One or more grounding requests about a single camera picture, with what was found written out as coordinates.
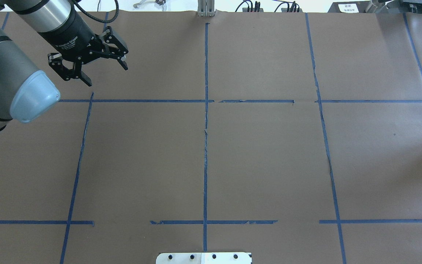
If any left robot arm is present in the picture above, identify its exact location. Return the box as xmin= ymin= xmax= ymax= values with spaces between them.
xmin=0 ymin=0 xmax=129 ymax=132

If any white label card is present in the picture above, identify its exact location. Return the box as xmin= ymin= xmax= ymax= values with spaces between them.
xmin=338 ymin=2 xmax=359 ymax=14

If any black braided cable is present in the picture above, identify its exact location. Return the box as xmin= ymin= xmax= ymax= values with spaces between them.
xmin=73 ymin=0 xmax=120 ymax=25

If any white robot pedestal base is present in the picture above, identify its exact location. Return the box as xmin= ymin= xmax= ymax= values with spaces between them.
xmin=155 ymin=252 xmax=253 ymax=264

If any aluminium frame post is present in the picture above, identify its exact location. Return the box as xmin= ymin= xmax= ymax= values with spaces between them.
xmin=197 ymin=0 xmax=216 ymax=17

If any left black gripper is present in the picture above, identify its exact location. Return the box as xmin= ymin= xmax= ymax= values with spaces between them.
xmin=38 ymin=14 xmax=129 ymax=87

